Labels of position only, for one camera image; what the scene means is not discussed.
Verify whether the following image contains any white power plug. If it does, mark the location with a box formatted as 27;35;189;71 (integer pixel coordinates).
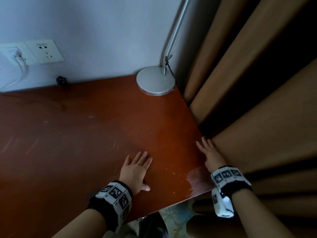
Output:
10;48;24;62

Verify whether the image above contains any person's left hand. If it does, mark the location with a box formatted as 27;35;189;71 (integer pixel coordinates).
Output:
119;151;153;195

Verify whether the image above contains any black wristband with marker tags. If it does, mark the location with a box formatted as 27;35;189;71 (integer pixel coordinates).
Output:
87;180;134;233
210;165;253;199

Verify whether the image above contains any person's right forearm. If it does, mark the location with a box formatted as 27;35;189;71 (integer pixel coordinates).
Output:
231;189;295;238

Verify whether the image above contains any white wall power socket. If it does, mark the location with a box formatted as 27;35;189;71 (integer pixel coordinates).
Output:
0;39;65;66

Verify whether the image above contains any person's right hand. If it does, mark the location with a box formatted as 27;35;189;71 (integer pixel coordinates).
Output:
195;137;227;174

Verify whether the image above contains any white plug cable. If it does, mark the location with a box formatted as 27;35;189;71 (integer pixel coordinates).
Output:
0;59;29;92

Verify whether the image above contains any red wooden table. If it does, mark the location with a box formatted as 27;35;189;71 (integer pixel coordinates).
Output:
0;75;215;238

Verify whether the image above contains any beige curtain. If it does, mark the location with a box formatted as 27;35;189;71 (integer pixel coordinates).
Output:
183;0;317;238

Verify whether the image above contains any silver desk lamp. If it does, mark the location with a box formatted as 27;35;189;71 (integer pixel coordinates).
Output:
136;0;193;97

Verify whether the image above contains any black lamp cable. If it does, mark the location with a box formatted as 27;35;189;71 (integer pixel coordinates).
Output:
164;56;180;90

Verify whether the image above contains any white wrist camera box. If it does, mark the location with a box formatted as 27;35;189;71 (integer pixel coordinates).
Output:
212;187;234;218

